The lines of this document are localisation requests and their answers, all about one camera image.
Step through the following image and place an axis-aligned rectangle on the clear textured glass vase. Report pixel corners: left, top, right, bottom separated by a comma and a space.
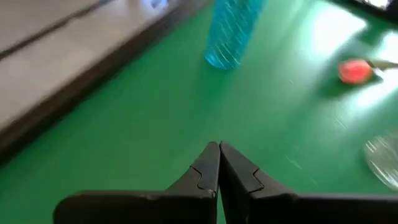
363, 130, 398, 191

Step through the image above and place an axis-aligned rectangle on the black table edge rail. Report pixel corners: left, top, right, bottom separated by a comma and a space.
0, 0, 215, 166

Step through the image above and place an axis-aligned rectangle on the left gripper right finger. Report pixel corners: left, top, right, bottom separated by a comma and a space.
219, 141, 398, 224

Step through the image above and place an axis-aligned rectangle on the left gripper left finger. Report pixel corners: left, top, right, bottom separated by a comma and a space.
53, 141, 221, 224

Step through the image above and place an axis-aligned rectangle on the blue ribbed glass vase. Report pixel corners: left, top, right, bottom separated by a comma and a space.
203, 0, 265, 71

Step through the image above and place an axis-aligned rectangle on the pink artificial tulip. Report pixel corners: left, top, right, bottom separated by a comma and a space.
338, 58, 398, 85

